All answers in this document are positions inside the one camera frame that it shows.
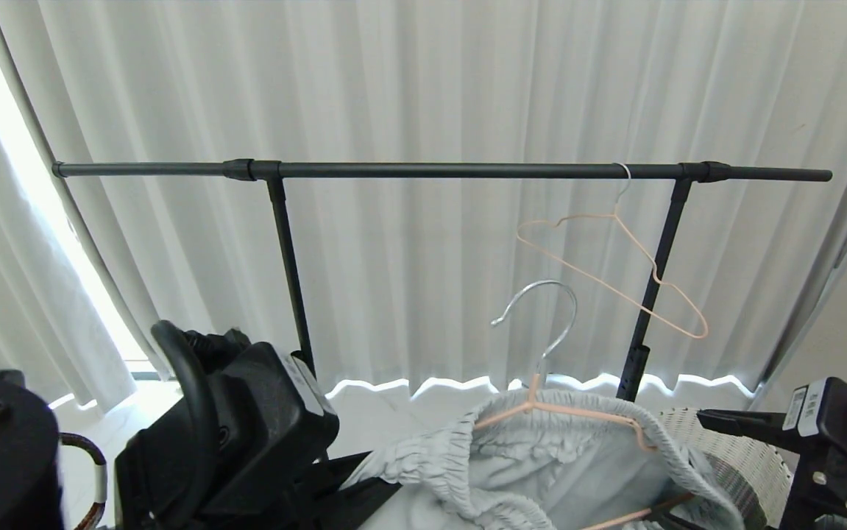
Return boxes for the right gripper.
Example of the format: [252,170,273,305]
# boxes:
[697,378,834,530]

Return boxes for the pale grey shorts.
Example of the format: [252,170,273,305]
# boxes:
[341,389,746,530]

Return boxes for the pink clothes hanger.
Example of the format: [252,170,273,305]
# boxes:
[517,163,709,339]
[471,280,696,530]

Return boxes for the white laundry basket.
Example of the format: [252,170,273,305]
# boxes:
[659,409,793,530]

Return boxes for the black clothes rack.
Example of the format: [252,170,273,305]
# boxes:
[53,158,834,404]

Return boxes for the white curtain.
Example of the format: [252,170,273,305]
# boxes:
[0,29,137,413]
[0,0,847,398]

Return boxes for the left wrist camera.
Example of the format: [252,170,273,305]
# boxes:
[114,328,341,530]

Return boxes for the black cable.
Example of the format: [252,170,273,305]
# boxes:
[151,320,219,530]

